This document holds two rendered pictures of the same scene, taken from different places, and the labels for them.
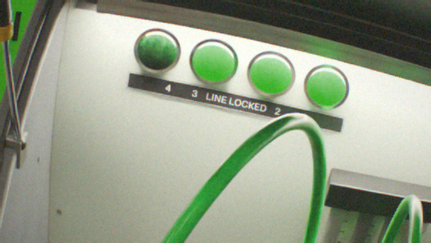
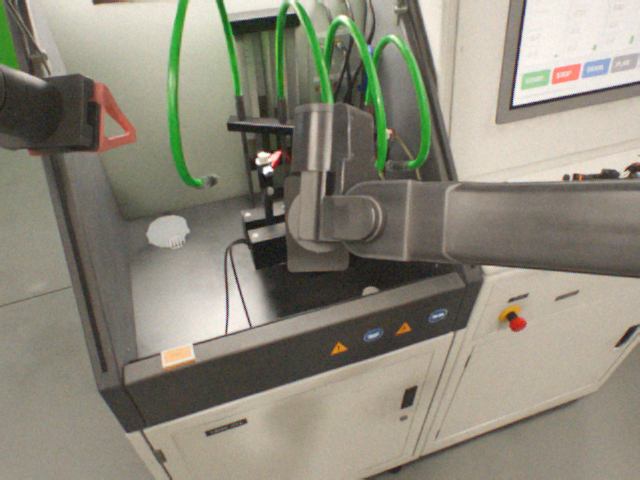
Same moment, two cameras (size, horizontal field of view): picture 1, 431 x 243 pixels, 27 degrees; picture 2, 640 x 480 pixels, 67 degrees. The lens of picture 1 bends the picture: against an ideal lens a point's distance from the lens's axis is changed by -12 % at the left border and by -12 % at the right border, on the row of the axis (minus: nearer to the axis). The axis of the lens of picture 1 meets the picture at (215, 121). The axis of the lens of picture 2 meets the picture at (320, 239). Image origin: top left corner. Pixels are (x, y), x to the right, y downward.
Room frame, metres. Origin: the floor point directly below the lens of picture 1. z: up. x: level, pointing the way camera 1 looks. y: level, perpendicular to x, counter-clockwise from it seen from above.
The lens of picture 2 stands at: (-0.04, 0.08, 1.65)
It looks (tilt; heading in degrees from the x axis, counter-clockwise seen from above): 45 degrees down; 337
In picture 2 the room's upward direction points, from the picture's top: straight up
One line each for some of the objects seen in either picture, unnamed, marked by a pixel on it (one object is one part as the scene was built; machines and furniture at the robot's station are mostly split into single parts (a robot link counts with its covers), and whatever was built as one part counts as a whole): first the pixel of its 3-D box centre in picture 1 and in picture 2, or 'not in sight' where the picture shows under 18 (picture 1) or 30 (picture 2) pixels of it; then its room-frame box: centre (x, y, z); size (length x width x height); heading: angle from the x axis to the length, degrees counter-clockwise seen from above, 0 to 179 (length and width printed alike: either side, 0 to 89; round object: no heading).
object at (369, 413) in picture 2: not in sight; (311, 446); (0.41, -0.09, 0.45); 0.65 x 0.02 x 0.68; 86
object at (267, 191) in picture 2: not in sight; (269, 207); (0.65, -0.11, 1.03); 0.05 x 0.03 x 0.21; 176
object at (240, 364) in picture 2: not in sight; (306, 346); (0.43, -0.09, 0.87); 0.62 x 0.04 x 0.16; 86
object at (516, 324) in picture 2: not in sight; (514, 320); (0.35, -0.54, 0.80); 0.05 x 0.04 x 0.05; 86
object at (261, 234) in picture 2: not in sight; (325, 233); (0.66, -0.23, 0.91); 0.34 x 0.10 x 0.15; 86
